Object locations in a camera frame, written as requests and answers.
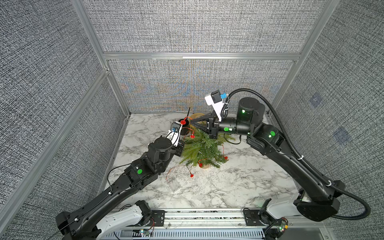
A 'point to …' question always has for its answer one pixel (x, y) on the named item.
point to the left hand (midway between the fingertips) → (182, 131)
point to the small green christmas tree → (200, 149)
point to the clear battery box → (174, 185)
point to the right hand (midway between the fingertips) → (193, 119)
